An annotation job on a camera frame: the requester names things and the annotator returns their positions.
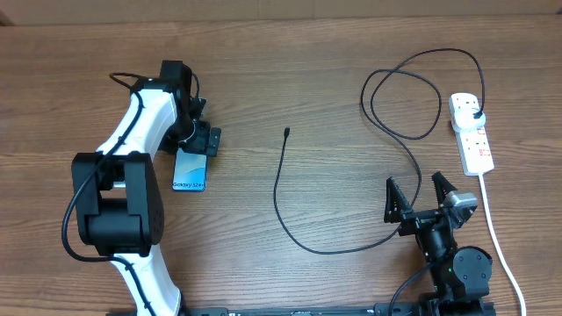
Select white charger plug adapter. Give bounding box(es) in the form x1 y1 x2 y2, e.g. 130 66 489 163
451 108 486 133

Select blue Galaxy smartphone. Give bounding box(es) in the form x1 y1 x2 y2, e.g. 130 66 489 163
172 149 208 192

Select white power strip cord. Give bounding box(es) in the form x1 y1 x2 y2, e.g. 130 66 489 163
477 173 528 316

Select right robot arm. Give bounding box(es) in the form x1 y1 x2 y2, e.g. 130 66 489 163
374 172 496 315

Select white power strip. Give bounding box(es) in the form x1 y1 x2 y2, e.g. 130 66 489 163
449 92 494 176

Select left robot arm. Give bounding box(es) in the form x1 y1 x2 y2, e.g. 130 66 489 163
61 60 221 315

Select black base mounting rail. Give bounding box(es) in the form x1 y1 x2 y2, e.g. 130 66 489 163
104 301 497 316

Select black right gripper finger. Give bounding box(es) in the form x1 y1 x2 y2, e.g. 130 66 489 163
431 171 457 205
384 177 413 223

